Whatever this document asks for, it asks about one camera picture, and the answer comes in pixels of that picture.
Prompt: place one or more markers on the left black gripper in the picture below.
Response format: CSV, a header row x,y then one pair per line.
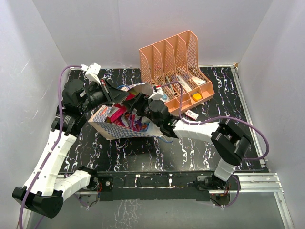
x,y
114,95

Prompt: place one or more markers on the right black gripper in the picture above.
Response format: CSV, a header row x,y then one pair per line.
x,y
142,101

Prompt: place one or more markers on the blue checkered paper bag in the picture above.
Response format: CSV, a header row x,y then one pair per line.
x,y
116,130

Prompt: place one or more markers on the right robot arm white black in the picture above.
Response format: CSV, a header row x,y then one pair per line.
x,y
229,140

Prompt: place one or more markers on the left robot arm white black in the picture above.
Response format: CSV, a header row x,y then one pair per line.
x,y
40,193

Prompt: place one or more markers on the purple snack packet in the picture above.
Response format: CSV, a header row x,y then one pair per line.
x,y
135,122

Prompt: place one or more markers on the blue white item in organizer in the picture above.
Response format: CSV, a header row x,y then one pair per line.
x,y
165,98

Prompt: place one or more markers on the striped packet in organizer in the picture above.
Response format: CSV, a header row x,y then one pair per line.
x,y
183,83

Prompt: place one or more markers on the orange plastic file organizer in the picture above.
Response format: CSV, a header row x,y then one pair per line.
x,y
176,55

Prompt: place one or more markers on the small red white box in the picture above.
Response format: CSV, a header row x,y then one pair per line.
x,y
191,114

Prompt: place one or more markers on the yellow item in organizer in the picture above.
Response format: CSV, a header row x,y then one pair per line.
x,y
196,96

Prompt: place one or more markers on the white packet in organizer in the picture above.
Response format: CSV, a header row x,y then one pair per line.
x,y
198,81

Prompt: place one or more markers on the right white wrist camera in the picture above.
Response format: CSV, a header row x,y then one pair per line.
x,y
157,93

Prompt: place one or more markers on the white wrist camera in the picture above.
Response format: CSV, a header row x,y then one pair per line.
x,y
92,73
157,93

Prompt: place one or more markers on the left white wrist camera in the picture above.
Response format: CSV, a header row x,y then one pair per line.
x,y
92,73

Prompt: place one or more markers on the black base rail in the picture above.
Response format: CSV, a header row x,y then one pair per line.
x,y
166,185

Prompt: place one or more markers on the aluminium frame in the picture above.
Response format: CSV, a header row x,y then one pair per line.
x,y
259,182

